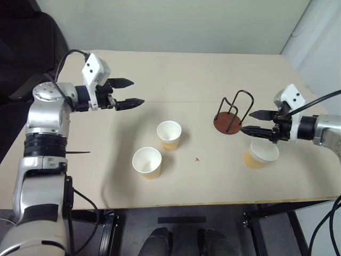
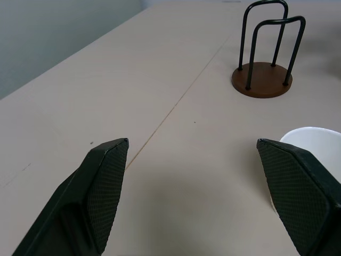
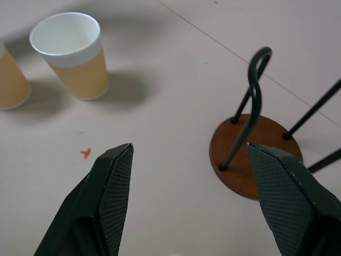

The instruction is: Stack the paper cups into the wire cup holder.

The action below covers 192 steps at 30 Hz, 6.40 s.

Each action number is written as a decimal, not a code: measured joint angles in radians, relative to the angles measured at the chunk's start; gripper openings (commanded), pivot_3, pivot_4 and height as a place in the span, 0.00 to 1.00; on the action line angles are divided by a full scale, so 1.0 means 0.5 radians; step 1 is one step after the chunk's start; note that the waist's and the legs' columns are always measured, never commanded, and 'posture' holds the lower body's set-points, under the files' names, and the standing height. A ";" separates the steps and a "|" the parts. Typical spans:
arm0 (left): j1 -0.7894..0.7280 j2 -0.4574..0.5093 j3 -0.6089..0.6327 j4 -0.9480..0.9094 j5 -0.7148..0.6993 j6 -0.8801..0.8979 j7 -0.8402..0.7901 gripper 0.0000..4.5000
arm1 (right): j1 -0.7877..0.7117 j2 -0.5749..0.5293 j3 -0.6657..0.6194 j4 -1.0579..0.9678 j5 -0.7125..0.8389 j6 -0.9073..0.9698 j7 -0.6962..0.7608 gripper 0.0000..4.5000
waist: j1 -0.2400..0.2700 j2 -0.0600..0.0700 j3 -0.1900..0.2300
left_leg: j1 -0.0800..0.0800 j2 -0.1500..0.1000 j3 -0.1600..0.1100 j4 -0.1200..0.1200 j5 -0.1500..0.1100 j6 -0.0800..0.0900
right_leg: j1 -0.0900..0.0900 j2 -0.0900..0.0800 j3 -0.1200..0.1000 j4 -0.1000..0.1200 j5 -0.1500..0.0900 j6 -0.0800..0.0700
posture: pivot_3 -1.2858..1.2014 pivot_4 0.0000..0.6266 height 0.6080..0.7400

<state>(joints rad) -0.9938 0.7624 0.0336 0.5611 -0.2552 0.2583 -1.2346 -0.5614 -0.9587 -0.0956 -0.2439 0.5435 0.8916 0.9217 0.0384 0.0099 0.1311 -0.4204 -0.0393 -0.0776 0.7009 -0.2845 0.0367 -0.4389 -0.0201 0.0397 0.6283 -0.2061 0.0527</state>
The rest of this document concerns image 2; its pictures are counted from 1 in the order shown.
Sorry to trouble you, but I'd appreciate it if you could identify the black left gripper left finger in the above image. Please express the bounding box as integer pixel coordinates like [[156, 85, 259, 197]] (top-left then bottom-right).
[[12, 138, 131, 256]]

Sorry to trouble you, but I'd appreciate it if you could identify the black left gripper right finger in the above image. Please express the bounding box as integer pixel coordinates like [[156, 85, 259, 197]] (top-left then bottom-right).
[[256, 138, 341, 256]]

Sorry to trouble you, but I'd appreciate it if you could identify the tan ribbed paper cup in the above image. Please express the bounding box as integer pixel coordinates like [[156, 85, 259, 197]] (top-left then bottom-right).
[[270, 126, 341, 214]]

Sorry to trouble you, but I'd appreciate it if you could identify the black wire cup holder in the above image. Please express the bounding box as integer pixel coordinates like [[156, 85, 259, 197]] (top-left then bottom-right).
[[231, 0, 306, 99]]

